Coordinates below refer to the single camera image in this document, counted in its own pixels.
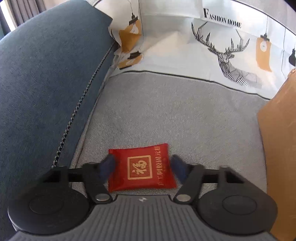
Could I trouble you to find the dark red gold-printed packet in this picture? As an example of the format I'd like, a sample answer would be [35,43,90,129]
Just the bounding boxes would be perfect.
[108,143,177,192]

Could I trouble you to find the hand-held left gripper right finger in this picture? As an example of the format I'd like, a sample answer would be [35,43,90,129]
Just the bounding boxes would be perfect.
[171,154,249,204]

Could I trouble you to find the grey curtain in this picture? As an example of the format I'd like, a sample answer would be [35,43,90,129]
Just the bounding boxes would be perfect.
[0,0,67,35]

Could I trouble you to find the grey printed sofa cover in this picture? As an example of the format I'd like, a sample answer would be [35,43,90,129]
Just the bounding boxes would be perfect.
[69,0,296,194]

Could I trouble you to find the cardboard box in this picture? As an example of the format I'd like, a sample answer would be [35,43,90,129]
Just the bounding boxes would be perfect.
[257,68,296,241]

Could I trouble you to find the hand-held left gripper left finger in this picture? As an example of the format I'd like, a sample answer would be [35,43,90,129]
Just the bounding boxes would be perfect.
[41,155,115,204]

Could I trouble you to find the dark blue cushion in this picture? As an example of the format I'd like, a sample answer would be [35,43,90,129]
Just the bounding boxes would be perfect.
[0,0,117,241]

